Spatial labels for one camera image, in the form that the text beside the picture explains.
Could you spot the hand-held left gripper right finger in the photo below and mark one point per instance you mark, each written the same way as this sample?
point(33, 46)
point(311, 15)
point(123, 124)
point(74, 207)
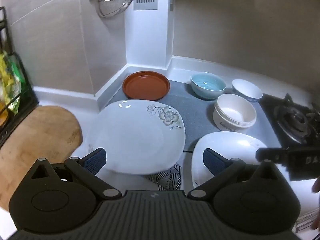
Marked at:
point(212, 161)

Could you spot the brown round plate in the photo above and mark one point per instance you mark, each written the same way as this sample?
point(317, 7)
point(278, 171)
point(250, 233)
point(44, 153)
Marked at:
point(146, 86)

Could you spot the grey dish mat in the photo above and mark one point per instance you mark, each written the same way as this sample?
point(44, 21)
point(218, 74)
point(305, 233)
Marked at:
point(197, 115)

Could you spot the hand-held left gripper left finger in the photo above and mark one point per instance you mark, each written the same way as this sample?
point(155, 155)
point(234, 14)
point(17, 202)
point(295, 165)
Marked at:
point(95, 161)

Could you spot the white bowl with blue pattern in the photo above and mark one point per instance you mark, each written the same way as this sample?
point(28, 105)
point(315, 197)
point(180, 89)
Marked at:
point(246, 90)

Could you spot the large white floral square plate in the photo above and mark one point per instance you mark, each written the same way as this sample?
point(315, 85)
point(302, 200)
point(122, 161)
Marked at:
point(130, 135)

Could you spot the cream bowl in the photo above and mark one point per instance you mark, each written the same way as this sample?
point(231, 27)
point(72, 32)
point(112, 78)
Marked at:
point(233, 112)

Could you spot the black white striped cloth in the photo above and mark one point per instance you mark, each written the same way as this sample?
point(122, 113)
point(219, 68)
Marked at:
point(167, 178)

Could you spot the yellow green snack bag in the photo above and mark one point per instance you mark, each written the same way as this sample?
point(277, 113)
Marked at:
point(10, 80)

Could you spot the black metal rack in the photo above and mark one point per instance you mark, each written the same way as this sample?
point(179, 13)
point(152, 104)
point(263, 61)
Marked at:
point(27, 90)

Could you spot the grey slatted tray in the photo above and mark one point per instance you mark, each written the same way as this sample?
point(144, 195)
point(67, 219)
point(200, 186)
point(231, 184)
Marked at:
point(306, 221)

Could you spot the wooden cutting board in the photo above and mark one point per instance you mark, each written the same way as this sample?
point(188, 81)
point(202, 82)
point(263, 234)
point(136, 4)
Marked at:
point(35, 140)

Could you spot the light blue bowl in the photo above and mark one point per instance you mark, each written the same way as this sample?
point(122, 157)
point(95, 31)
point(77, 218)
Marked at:
point(207, 85)

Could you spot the person's right hand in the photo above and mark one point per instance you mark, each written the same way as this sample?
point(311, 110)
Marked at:
point(317, 187)

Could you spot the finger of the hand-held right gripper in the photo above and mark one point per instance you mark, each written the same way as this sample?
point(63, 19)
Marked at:
point(271, 155)

